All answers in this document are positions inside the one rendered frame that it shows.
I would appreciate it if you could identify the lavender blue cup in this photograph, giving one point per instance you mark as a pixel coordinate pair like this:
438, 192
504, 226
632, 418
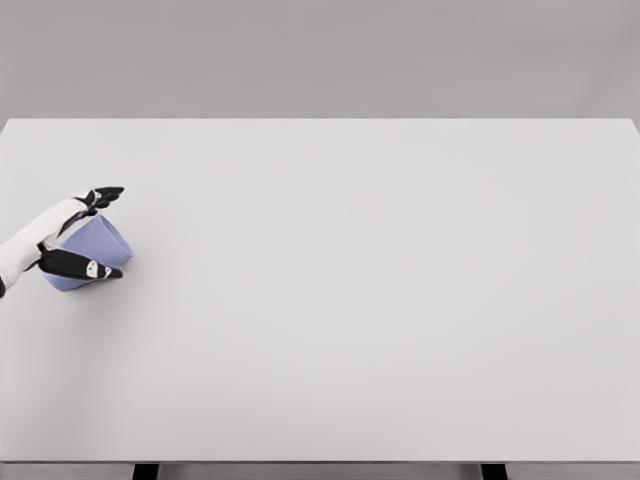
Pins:
100, 240

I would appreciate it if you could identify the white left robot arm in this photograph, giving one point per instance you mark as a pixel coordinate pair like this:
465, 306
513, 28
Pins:
10, 260

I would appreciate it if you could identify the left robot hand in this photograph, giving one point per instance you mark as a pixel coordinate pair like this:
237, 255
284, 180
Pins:
47, 225

